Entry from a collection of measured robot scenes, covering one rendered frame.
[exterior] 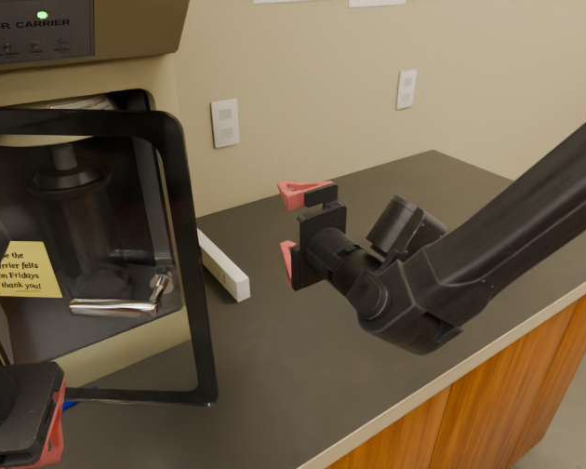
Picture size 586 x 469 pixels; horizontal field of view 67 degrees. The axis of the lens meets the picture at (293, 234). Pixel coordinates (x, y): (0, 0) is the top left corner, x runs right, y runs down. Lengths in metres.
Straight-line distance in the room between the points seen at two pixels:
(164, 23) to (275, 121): 0.73
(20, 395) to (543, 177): 0.42
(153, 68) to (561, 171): 0.46
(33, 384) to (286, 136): 0.99
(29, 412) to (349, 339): 0.55
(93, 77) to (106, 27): 0.09
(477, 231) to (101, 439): 0.56
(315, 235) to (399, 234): 0.11
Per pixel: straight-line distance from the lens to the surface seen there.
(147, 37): 0.55
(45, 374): 0.40
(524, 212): 0.38
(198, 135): 1.13
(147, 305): 0.47
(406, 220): 0.47
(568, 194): 0.37
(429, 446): 1.04
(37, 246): 0.54
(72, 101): 0.62
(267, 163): 1.25
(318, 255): 0.51
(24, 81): 0.58
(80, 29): 0.52
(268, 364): 0.76
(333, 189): 0.54
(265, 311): 0.85
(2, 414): 0.38
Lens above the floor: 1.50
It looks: 32 degrees down
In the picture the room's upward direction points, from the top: straight up
